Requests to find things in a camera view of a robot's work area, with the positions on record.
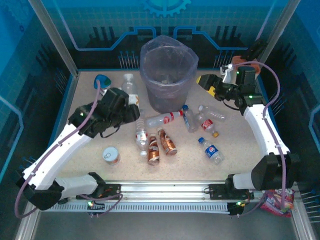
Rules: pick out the clear water bottle red label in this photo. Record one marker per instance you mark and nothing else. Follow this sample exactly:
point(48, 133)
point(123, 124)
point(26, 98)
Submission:
point(141, 136)

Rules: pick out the clear plastic bottle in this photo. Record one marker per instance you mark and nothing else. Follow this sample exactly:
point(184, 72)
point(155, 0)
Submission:
point(212, 113)

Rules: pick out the clear bottle white label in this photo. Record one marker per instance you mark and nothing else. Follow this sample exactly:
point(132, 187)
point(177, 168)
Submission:
point(128, 85)

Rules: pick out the white bottle red label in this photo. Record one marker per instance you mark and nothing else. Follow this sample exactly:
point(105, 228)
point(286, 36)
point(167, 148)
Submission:
point(162, 120)

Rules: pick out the red label bottle yellow cap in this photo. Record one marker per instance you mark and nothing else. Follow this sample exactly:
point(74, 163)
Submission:
point(207, 125)

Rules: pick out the clear bottle blue cap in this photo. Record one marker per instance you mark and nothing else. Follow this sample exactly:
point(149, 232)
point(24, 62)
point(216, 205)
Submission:
point(191, 122)

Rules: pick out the brown drink bottle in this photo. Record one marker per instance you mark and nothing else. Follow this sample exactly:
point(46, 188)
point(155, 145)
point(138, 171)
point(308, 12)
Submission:
point(168, 143)
point(153, 152)

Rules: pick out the clear bottle blue red label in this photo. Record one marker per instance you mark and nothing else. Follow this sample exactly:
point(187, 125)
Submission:
point(211, 151)

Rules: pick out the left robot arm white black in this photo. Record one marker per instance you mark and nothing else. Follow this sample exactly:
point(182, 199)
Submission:
point(62, 145)

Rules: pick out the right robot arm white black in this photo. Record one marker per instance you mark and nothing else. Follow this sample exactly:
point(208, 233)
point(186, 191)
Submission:
point(265, 130)

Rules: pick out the grey round waste bin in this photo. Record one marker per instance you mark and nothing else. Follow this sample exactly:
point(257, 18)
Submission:
point(165, 100)

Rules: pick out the clear purple bin liner bag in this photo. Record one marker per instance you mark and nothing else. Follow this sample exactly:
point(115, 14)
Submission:
point(150, 52)

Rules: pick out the beige knife block orange top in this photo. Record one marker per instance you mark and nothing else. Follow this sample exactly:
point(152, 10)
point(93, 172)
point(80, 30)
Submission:
point(255, 66)

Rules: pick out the tin can pull tab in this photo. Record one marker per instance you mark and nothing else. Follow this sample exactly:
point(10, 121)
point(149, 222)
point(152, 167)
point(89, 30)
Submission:
point(111, 155)

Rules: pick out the red purple candy bag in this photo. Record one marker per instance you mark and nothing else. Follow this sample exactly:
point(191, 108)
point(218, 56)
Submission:
point(275, 203)

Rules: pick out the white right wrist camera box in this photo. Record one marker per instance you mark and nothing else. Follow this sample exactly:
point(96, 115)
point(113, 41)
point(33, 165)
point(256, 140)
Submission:
point(227, 72)

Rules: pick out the aluminium frame post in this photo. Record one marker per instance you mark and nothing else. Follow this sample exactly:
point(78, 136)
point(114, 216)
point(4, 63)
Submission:
point(276, 25)
point(58, 42)

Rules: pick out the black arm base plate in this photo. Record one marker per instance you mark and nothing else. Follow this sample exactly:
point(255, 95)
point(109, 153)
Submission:
point(112, 191)
point(217, 191)

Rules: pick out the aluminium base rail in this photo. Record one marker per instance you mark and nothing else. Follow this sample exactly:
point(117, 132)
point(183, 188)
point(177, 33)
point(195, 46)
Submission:
point(162, 190)

